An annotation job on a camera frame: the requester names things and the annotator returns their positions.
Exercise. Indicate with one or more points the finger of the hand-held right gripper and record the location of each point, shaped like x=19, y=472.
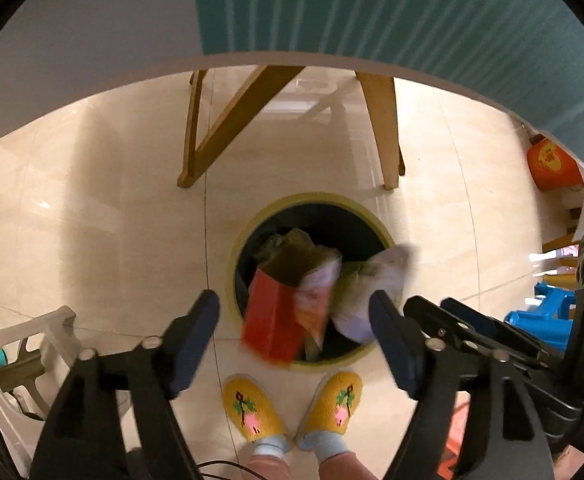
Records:
x=477, y=317
x=432, y=316

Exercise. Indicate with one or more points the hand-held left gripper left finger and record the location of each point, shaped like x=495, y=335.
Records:
x=196, y=332

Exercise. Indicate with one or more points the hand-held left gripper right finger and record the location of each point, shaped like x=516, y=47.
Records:
x=397, y=350

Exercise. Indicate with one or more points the white plastic bag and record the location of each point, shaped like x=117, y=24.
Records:
x=377, y=280

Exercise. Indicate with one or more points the red cardboard box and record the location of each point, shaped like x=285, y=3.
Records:
x=272, y=320

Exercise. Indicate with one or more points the green packet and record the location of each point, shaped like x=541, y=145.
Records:
x=352, y=280

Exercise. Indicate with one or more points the white and orange candy box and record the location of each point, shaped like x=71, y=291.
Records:
x=317, y=290

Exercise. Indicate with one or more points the black yellow-rimmed trash bin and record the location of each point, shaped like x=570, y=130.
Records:
x=257, y=230

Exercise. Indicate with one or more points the blue plastic stool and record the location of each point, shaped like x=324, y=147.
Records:
x=547, y=305

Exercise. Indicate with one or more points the yellow knitted slipper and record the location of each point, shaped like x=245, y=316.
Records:
x=332, y=402
x=249, y=405

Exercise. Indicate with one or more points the coral plastic object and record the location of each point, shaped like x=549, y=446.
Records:
x=452, y=440

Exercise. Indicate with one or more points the person's right leg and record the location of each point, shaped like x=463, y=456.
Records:
x=339, y=465

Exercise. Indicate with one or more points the person's leg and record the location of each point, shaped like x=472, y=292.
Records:
x=269, y=465
x=339, y=465

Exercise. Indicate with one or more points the orange bucket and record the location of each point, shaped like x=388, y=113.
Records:
x=552, y=165

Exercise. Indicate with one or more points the white plastic stool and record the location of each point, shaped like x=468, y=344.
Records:
x=46, y=325

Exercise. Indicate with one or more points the person's left leg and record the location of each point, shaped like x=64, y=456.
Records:
x=269, y=465

